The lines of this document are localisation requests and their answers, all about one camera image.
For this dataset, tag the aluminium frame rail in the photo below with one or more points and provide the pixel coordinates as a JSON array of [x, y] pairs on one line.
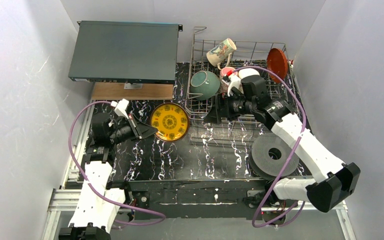
[[207, 202]]

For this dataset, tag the green interior mug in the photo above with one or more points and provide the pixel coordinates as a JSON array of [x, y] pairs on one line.
[[246, 72]]

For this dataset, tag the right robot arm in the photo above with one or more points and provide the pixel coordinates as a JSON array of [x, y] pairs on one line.
[[332, 179]]

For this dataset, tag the cream seahorse mug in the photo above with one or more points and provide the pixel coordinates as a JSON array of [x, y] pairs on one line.
[[224, 50]]

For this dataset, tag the wooden board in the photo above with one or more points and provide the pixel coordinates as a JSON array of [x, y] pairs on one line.
[[136, 91]]

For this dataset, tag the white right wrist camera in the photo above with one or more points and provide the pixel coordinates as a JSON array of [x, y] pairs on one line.
[[233, 84]]

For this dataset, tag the white floral bowl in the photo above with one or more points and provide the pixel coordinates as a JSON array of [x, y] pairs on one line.
[[203, 85]]

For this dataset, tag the metal wire dish rack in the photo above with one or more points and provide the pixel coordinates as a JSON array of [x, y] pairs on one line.
[[251, 54]]

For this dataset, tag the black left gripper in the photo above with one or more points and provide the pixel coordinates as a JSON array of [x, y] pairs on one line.
[[135, 127]]

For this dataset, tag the dark grey rack-mount box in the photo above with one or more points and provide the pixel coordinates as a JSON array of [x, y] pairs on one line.
[[125, 52]]

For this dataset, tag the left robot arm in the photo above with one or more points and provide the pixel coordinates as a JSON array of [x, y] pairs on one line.
[[99, 201]]

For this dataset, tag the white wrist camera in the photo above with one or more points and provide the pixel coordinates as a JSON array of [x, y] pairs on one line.
[[233, 84], [120, 107]]

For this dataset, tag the grey perforated filament spool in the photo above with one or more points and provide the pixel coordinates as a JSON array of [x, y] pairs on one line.
[[268, 155]]

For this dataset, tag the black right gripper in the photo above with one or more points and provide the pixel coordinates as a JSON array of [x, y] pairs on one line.
[[222, 108]]

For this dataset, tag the yellow patterned plate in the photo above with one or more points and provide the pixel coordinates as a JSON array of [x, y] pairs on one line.
[[171, 121]]

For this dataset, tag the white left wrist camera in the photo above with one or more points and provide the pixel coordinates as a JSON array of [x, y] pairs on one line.
[[120, 107]]

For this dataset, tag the red plate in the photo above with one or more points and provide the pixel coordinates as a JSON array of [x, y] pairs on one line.
[[277, 62]]

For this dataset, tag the pink interior mug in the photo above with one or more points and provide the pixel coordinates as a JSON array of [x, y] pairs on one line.
[[224, 84]]

